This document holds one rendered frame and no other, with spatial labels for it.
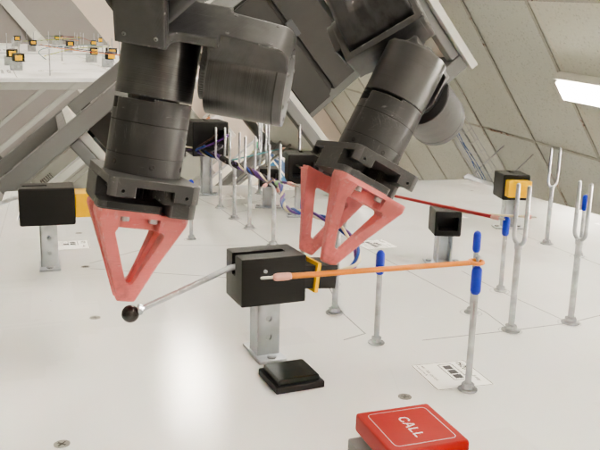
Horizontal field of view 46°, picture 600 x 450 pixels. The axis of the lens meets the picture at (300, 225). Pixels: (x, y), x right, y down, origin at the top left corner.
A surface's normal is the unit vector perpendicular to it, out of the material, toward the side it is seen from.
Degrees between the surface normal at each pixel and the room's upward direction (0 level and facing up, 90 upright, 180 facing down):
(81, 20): 90
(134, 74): 113
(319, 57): 90
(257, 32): 57
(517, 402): 50
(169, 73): 82
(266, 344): 87
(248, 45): 131
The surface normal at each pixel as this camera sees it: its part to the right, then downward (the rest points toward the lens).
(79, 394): 0.03, -0.98
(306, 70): 0.35, 0.22
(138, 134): -0.06, 0.13
